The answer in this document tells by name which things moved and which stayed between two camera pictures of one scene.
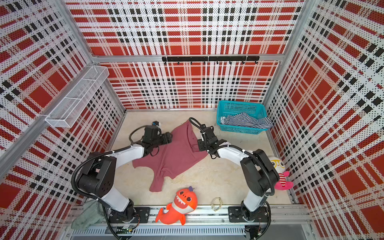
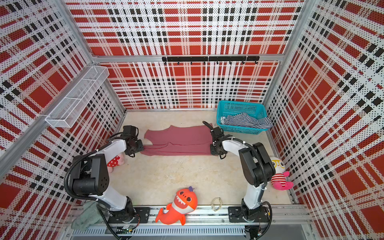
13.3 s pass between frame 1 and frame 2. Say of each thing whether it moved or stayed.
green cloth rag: stayed
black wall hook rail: stayed
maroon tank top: moved
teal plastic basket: stayed
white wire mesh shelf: stayed
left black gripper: moved
